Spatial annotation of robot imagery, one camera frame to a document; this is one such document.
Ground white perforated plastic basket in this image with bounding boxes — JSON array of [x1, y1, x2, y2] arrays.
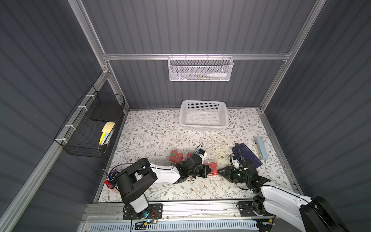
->
[[179, 100, 229, 131]]

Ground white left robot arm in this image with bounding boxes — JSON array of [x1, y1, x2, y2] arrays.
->
[[112, 152, 212, 217]]

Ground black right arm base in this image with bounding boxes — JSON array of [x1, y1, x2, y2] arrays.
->
[[236, 200, 273, 217]]

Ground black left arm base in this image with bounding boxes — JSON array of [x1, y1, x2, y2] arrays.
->
[[123, 204, 163, 220]]

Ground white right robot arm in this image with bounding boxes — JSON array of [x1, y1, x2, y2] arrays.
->
[[217, 165, 349, 232]]

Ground dark blue book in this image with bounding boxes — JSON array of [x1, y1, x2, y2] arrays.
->
[[230, 143, 263, 170]]

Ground pink pen cup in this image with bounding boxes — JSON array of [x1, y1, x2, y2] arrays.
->
[[103, 169, 118, 190]]

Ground yellow sticky notes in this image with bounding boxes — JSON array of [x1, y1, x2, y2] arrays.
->
[[99, 122, 115, 145]]

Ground white marker in basket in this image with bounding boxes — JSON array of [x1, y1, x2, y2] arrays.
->
[[206, 72, 228, 79]]

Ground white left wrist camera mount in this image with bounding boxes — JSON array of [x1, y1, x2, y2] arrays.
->
[[197, 149, 207, 160]]

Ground white wire wall basket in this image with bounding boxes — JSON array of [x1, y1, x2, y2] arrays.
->
[[168, 56, 234, 82]]

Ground black wire wall basket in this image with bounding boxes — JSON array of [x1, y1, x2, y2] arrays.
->
[[55, 86, 125, 158]]

